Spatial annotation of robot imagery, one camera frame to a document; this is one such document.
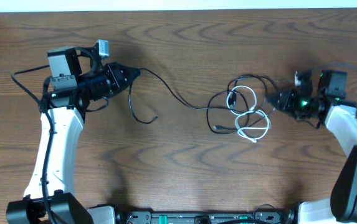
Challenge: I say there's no white USB cable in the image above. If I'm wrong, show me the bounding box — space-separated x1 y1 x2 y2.
226 85 272 144

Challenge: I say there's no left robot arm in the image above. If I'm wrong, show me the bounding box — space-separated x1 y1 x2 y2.
6 40 140 223

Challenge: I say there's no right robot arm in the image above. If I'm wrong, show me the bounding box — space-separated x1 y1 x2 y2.
267 70 357 223

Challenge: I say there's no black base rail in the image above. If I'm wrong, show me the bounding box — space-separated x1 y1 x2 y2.
84 203 300 224

